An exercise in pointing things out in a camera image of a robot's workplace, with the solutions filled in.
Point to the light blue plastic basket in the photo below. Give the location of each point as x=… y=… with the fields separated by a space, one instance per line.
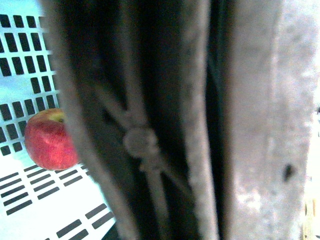
x=46 y=192

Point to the brown basket handle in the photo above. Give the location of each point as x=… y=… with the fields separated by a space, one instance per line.
x=193 y=116

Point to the red yellow apple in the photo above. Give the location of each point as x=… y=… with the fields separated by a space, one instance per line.
x=48 y=142

